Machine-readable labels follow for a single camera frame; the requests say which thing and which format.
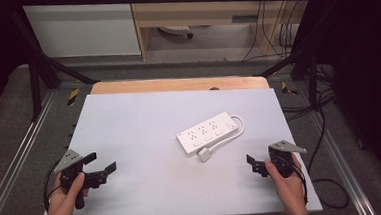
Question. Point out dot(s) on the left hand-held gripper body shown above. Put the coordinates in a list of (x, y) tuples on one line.
[(69, 160)]

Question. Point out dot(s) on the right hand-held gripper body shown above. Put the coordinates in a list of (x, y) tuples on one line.
[(283, 157)]

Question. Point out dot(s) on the white plug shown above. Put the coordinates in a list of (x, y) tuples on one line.
[(204, 155)]

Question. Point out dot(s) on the white power strip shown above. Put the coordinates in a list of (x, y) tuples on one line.
[(206, 132)]

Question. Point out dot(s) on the person's right hand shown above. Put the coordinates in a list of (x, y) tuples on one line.
[(290, 191)]

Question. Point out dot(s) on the person's left hand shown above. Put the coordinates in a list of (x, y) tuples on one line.
[(61, 204)]

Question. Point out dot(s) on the black metal stand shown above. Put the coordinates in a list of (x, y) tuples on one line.
[(311, 66), (37, 63)]

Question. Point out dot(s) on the wooden table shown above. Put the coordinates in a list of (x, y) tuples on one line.
[(177, 85)]

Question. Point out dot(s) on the white cabinet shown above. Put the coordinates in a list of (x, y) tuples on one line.
[(80, 30)]

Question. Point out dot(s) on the white chair base with caster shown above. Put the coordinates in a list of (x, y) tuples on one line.
[(175, 29)]

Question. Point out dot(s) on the light wooden desk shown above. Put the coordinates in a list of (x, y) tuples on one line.
[(199, 13)]

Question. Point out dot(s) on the aluminium rail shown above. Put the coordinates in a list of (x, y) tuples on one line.
[(18, 158), (344, 165)]

